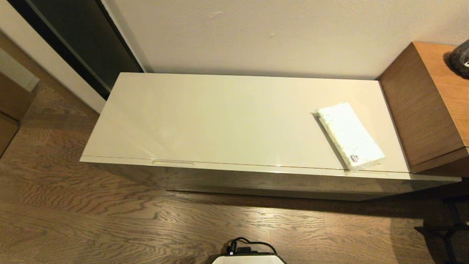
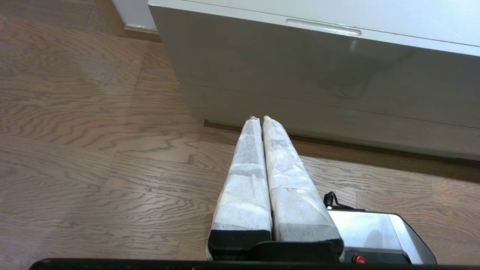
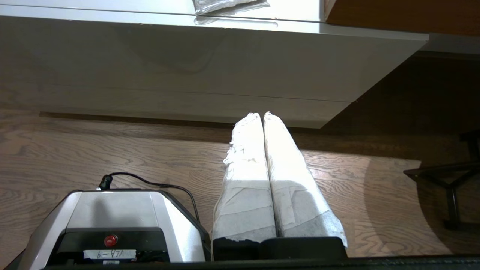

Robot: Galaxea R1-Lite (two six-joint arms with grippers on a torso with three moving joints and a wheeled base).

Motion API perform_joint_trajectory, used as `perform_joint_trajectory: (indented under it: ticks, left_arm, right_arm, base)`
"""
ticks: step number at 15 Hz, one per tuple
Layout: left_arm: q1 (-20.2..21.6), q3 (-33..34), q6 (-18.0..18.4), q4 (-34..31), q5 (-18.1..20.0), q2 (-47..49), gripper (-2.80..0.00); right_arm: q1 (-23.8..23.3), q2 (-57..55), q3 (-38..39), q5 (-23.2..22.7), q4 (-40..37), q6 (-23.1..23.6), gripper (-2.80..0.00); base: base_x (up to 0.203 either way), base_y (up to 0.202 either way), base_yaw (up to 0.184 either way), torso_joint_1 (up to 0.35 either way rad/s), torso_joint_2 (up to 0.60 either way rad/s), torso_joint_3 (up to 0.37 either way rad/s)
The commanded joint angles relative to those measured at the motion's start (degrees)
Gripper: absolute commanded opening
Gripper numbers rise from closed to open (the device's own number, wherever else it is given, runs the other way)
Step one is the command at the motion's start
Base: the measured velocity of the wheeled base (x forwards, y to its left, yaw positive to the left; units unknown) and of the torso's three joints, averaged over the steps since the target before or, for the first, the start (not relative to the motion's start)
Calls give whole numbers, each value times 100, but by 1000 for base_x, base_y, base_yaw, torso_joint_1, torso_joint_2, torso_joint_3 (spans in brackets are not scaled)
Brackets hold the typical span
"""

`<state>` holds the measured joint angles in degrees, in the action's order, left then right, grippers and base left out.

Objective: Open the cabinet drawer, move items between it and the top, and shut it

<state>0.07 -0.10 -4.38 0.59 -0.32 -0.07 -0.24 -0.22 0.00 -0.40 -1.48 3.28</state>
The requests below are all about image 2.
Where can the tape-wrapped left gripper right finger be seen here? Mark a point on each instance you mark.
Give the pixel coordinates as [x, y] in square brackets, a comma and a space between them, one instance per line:
[296, 202]

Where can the silver robot base, red button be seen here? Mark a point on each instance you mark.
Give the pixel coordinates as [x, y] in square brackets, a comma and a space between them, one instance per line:
[369, 228]

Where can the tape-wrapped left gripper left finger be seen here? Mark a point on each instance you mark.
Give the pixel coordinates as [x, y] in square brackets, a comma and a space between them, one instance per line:
[243, 195]

